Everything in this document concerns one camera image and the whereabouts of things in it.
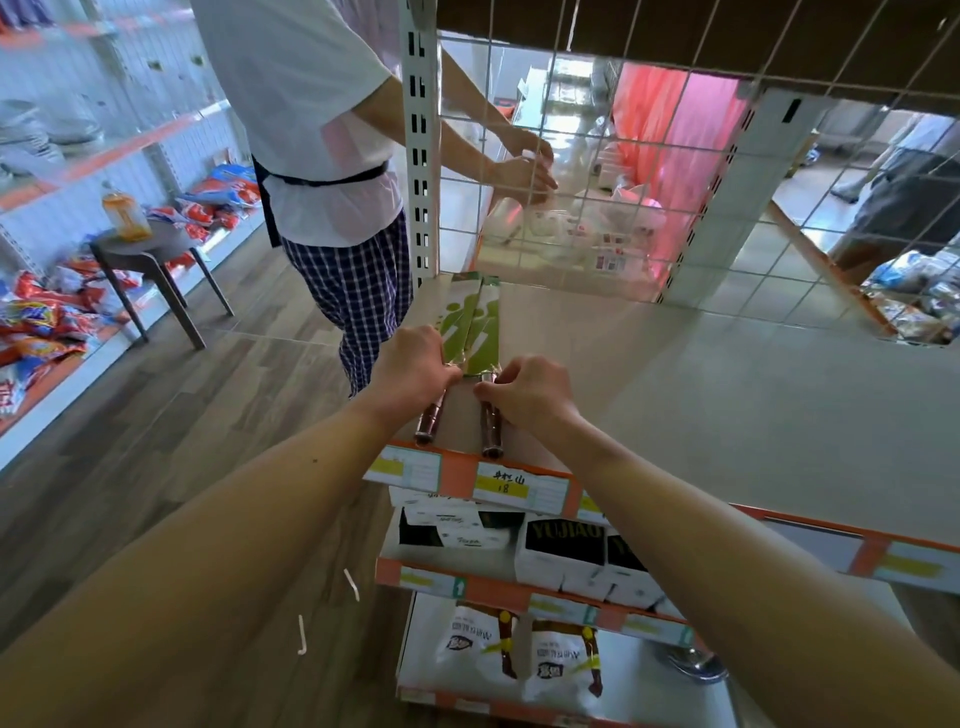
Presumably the heap of clear wrapped packets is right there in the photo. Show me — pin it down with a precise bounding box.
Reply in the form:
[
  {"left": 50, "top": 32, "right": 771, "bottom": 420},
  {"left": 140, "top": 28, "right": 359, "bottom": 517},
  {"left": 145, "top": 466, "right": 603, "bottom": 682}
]
[{"left": 861, "top": 246, "right": 960, "bottom": 347}]

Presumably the person's left hand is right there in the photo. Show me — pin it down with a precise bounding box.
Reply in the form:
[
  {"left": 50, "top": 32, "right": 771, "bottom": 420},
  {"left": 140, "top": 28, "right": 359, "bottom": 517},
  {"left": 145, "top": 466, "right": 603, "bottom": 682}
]
[{"left": 366, "top": 324, "right": 464, "bottom": 423}]

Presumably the orange drink bottle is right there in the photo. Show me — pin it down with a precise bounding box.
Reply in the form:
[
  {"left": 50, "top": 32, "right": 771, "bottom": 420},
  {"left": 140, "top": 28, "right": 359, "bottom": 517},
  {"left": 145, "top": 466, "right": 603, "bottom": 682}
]
[{"left": 102, "top": 190, "right": 154, "bottom": 243}]

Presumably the black and white box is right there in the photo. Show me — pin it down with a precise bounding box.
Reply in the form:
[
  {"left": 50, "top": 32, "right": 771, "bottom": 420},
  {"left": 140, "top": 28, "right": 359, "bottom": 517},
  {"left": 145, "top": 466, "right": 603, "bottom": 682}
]
[
  {"left": 514, "top": 517, "right": 609, "bottom": 595},
  {"left": 603, "top": 531, "right": 667, "bottom": 610},
  {"left": 398, "top": 504, "right": 526, "bottom": 553}
]

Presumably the stack of white plates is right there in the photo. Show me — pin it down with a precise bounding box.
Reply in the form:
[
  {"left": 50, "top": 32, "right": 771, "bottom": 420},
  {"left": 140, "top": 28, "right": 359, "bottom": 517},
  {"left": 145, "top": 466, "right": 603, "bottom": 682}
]
[{"left": 0, "top": 99, "right": 107, "bottom": 183}]

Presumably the pink plastic curtain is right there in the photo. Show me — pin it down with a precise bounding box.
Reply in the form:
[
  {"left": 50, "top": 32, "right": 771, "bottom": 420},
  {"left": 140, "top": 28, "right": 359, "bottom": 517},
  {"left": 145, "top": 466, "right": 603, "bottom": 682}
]
[{"left": 609, "top": 63, "right": 753, "bottom": 280}]

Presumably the white slotted shelf upright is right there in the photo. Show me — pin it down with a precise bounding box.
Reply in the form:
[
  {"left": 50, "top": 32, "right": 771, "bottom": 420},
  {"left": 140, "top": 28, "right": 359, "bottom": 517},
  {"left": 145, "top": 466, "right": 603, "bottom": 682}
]
[
  {"left": 399, "top": 0, "right": 443, "bottom": 291},
  {"left": 658, "top": 87, "right": 835, "bottom": 309}
]

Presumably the clear plastic bag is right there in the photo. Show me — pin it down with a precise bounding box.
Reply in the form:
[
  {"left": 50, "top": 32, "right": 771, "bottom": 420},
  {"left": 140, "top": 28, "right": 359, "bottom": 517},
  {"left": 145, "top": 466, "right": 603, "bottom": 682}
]
[{"left": 478, "top": 183, "right": 670, "bottom": 280}]

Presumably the white wall shelf unit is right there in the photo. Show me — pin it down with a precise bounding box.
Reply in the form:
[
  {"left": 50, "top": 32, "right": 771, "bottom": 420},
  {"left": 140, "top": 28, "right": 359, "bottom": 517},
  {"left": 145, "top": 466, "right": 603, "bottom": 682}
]
[{"left": 0, "top": 0, "right": 268, "bottom": 474}]

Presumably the pile of colourful snack packets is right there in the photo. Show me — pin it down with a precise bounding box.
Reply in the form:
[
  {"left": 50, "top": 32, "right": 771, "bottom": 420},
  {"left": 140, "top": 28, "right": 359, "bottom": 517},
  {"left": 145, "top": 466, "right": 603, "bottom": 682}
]
[{"left": 0, "top": 162, "right": 264, "bottom": 423}]

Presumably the person's left forearm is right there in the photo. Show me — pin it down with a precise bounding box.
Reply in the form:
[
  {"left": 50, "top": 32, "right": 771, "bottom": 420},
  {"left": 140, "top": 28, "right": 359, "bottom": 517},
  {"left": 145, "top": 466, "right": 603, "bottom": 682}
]
[{"left": 0, "top": 390, "right": 410, "bottom": 728}]

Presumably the metal ladle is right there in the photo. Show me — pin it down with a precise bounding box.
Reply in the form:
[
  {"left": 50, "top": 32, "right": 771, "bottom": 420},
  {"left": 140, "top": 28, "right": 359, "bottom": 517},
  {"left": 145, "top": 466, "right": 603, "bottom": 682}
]
[{"left": 663, "top": 643, "right": 730, "bottom": 686}]

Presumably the person's right forearm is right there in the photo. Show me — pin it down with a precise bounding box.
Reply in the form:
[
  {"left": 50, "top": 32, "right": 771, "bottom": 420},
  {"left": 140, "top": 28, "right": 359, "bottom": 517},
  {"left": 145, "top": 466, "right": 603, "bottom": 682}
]
[{"left": 531, "top": 414, "right": 960, "bottom": 728}]

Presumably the brown-handled knife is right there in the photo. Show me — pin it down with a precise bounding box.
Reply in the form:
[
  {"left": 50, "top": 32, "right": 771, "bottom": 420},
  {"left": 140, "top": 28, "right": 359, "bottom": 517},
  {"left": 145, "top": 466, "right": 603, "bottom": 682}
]
[
  {"left": 463, "top": 274, "right": 506, "bottom": 461},
  {"left": 414, "top": 271, "right": 483, "bottom": 448}
]

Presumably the wire mesh panel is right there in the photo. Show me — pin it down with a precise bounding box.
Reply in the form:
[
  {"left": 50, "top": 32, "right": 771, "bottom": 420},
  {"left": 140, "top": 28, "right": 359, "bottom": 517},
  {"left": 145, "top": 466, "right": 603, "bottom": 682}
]
[{"left": 435, "top": 0, "right": 960, "bottom": 348}]

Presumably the white orange-edged shelf unit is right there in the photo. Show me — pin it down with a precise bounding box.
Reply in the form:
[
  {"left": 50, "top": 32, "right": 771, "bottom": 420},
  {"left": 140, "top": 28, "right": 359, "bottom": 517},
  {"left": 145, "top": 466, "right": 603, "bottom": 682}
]
[{"left": 363, "top": 270, "right": 960, "bottom": 728}]

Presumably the person's right hand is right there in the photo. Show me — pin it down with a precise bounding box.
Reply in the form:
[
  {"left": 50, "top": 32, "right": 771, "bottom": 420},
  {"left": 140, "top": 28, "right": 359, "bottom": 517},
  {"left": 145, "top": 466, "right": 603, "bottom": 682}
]
[{"left": 474, "top": 354, "right": 584, "bottom": 445}]

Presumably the grey round stool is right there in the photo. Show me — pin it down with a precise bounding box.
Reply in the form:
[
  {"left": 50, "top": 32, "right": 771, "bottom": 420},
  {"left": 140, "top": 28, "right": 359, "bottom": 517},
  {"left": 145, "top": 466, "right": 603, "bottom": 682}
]
[{"left": 89, "top": 219, "right": 236, "bottom": 352}]

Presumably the white printed bag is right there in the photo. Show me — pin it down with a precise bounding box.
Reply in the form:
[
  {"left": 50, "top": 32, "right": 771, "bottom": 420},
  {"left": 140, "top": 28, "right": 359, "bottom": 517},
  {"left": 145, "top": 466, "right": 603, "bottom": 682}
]
[
  {"left": 436, "top": 601, "right": 520, "bottom": 685},
  {"left": 523, "top": 619, "right": 605, "bottom": 715}
]

